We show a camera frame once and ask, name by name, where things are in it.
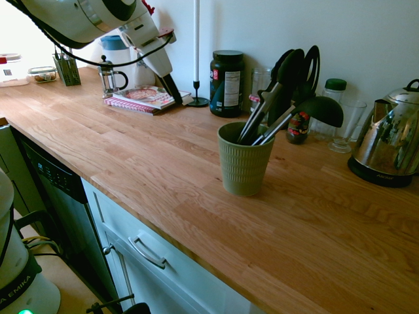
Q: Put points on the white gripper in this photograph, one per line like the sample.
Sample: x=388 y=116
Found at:
x=157 y=59

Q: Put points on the black steel kitchen tongs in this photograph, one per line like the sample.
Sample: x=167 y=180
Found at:
x=288 y=72

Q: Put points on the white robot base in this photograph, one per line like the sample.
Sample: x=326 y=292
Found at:
x=42 y=294

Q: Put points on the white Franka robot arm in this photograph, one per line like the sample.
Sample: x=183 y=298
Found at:
x=65 y=23

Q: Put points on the black candle holder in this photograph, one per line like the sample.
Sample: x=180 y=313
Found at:
x=198 y=102

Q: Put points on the green ribbed utensil holder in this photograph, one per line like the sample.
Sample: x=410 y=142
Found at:
x=244 y=163

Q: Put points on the pizza cover cookbook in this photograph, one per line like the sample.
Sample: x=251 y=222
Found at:
x=147 y=96

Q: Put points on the white patterned vase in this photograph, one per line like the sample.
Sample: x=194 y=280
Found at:
x=144 y=76

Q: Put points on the black protein powder tub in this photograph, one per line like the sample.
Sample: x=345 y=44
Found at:
x=226 y=98

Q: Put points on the tall white taper candle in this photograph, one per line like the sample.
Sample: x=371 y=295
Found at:
x=196 y=39

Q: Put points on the glass french press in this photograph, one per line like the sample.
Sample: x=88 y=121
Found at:
x=109 y=81

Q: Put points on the white pitcher blue lid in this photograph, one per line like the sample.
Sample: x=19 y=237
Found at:
x=113 y=54

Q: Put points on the jar with red checkered lid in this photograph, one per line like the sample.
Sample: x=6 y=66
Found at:
x=255 y=109

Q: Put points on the empty clear glass jar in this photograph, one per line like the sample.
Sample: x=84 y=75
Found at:
x=260 y=81

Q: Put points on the green cutlery caddy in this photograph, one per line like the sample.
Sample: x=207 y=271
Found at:
x=68 y=73

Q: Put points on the steel cutlery piece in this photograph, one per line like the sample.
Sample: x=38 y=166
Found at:
x=70 y=54
x=57 y=55

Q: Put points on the spice jar colourful label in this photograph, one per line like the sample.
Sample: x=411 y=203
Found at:
x=297 y=132

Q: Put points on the glass food container green lid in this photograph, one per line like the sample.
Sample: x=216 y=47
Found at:
x=42 y=76

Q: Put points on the black slotted spatula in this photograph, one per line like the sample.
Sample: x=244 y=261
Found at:
x=311 y=80

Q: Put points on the black front dishwasher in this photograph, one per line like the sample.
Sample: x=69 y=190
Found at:
x=65 y=196

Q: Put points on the clear glass tumbler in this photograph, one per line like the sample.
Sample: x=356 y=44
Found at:
x=320 y=131

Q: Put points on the white container red clip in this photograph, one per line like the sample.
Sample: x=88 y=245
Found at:
x=11 y=73

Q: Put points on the clear bottle green lid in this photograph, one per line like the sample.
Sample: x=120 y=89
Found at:
x=335 y=84

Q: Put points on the silver cabinet knob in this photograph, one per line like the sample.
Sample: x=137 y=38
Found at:
x=107 y=250

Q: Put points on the grey side cabinet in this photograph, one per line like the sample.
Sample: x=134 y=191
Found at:
x=13 y=170

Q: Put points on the footed drinking glass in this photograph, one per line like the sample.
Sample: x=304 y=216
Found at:
x=352 y=114

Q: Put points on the white kitchen cabinet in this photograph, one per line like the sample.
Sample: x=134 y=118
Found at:
x=183 y=281

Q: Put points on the stainless steel electric kettle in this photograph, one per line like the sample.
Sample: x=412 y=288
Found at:
x=389 y=137

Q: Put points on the black kettle base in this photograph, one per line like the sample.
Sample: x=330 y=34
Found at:
x=376 y=178

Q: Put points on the red wrist camera mount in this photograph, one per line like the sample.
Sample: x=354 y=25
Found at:
x=166 y=32

